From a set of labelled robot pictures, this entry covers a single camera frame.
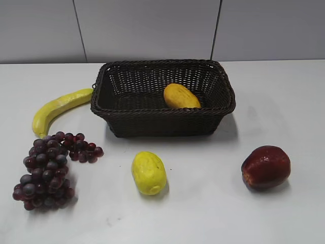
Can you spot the orange yellow mango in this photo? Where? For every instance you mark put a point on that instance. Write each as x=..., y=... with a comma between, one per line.
x=178, y=96

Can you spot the dark woven rectangular basket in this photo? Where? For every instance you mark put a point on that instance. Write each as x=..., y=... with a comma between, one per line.
x=128, y=95

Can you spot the yellow lemon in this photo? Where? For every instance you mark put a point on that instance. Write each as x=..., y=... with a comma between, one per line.
x=149, y=173

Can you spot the purple grape bunch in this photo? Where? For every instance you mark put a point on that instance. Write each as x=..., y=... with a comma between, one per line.
x=47, y=184

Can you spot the dark red apple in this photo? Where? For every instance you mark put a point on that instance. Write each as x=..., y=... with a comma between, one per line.
x=266, y=167

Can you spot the yellow banana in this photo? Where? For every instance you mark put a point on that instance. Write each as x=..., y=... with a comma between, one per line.
x=47, y=113

